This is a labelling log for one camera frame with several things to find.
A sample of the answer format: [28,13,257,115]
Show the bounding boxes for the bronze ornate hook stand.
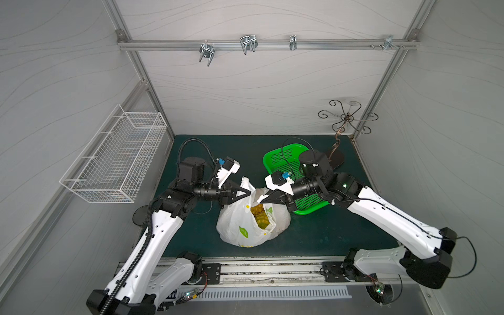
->
[318,99,379,169]

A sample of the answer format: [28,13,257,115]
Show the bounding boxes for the white wire basket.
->
[59,104,167,203]

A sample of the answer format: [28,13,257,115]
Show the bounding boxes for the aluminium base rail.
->
[117,256,433,290]

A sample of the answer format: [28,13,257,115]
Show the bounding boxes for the yellow pineapple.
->
[251,203,270,230]

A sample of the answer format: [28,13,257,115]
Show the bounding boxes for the left metal clamp hook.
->
[199,42,215,67]

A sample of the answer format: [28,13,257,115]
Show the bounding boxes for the white plastic bag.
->
[217,177,291,248]

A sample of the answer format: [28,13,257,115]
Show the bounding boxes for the dark green table mat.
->
[164,135,398,257]

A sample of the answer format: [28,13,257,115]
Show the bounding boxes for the small metal bracket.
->
[290,35,297,51]

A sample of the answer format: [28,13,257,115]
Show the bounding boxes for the green plastic basket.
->
[262,144,329,215]

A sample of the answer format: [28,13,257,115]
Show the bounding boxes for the metal loop hook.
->
[240,35,258,55]

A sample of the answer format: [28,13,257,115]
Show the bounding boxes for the horizontal aluminium rail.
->
[118,38,420,51]

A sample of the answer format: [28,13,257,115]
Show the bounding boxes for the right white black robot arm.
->
[260,150,458,290]

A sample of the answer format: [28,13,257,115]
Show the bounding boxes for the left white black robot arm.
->
[86,157,251,314]

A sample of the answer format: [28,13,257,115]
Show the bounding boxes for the white vented strip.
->
[194,285,353,302]

